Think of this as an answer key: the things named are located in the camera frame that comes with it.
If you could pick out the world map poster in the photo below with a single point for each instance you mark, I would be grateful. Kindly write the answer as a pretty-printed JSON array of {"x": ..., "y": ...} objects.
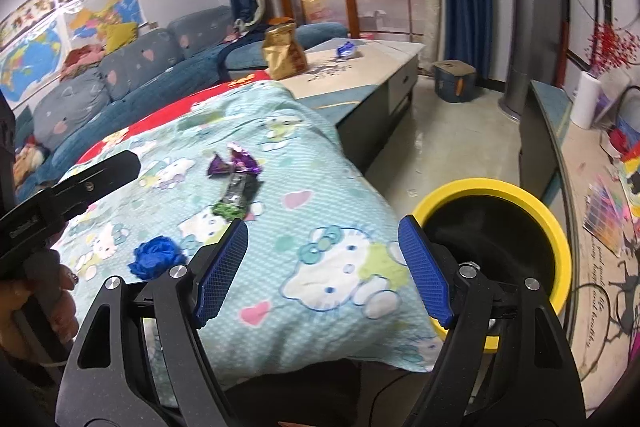
[{"x": 30, "y": 62}]

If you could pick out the golden paper bag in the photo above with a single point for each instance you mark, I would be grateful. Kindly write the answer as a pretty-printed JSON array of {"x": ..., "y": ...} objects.
[{"x": 283, "y": 54}]

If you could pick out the blue white wrapper on table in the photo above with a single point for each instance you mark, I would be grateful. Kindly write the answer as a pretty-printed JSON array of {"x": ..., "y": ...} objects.
[{"x": 346, "y": 51}]

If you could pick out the blue grey sofa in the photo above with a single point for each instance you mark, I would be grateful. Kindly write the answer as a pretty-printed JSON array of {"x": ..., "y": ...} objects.
[{"x": 191, "y": 54}]

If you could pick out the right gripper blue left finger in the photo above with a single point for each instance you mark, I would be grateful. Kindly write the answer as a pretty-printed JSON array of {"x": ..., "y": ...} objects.
[{"x": 214, "y": 269}]

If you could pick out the Hello Kitty light blue blanket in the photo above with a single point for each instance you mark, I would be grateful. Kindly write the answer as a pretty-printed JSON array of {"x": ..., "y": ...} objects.
[{"x": 290, "y": 255}]

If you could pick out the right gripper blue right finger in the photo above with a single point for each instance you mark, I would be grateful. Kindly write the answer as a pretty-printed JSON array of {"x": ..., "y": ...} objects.
[{"x": 431, "y": 268}]

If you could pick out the purple candy wrapper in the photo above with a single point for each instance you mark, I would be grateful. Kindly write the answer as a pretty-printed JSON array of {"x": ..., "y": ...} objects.
[{"x": 239, "y": 161}]

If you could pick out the yellow cushion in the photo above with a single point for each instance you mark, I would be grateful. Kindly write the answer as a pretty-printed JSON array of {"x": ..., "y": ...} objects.
[{"x": 119, "y": 35}]

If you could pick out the beige coffee table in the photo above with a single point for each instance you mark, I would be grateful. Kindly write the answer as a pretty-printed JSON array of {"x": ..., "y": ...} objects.
[{"x": 365, "y": 96}]

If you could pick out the blue storage stool box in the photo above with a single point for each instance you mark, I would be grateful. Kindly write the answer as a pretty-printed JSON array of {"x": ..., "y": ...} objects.
[{"x": 454, "y": 81}]

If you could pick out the green and silver snack wrapper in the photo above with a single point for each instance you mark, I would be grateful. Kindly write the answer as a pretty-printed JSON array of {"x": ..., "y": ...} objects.
[{"x": 238, "y": 195}]

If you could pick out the person's left hand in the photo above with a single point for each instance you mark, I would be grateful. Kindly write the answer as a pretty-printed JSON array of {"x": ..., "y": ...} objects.
[{"x": 38, "y": 320}]

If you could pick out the yellow rimmed black trash bin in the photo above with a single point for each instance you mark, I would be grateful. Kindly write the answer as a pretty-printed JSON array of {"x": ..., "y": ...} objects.
[{"x": 500, "y": 231}]

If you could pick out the red berry branch decoration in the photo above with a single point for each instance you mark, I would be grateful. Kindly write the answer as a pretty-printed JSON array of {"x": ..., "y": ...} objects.
[{"x": 611, "y": 48}]

